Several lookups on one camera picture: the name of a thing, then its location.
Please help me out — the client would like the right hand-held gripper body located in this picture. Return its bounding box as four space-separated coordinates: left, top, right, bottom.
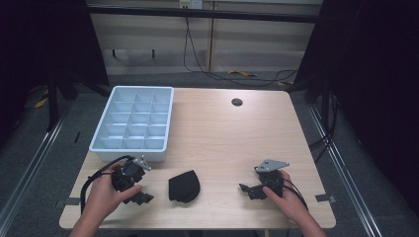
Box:
253 158 292 198

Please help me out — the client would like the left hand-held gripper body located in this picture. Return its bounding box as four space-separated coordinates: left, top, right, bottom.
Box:
111 155 153 194

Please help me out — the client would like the black cloth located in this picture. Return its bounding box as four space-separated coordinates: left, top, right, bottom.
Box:
168 169 202 204

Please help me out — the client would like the white divided storage box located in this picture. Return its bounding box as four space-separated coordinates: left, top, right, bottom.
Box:
88 85 175 163

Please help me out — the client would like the person's left hand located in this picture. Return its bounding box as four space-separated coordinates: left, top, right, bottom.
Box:
84 163 143 219

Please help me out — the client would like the person's right hand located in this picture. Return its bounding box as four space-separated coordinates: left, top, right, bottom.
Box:
262 169 309 222

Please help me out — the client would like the grey tape strip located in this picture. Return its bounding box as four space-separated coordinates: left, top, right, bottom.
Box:
314 194 338 203
53 197 82 208

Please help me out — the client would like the black metal stand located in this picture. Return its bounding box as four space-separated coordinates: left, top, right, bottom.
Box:
45 69 79 133
303 74 333 141

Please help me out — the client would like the yellow floor object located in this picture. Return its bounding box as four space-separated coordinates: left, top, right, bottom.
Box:
227 68 259 79

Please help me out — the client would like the yellow tape piece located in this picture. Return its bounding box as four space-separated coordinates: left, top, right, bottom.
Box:
34 94 50 110

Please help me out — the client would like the dark curtain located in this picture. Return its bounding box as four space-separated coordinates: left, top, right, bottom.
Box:
0 0 111 150
292 0 419 209

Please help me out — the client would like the black horizontal bar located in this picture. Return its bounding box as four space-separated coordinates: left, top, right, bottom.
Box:
86 4 320 25

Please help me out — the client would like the right hand-held gripper black cable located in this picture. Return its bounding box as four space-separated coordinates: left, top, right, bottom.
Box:
279 177 309 211

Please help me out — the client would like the hand-held gripper black cable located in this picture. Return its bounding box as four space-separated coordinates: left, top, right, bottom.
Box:
79 154 135 215
279 177 309 211

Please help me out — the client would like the left hand-held gripper black cable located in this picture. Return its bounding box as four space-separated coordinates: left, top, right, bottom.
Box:
79 154 135 215

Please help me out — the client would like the black cable bundle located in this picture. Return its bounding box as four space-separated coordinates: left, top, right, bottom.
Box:
308 92 341 163

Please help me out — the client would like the metal floor rail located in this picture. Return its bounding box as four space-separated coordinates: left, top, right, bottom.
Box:
0 101 73 229
307 104 383 237

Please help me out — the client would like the long black floor cable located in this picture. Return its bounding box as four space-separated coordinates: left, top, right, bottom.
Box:
182 16 298 89

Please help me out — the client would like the white wall outlet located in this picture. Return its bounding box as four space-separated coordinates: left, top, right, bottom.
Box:
179 0 204 10

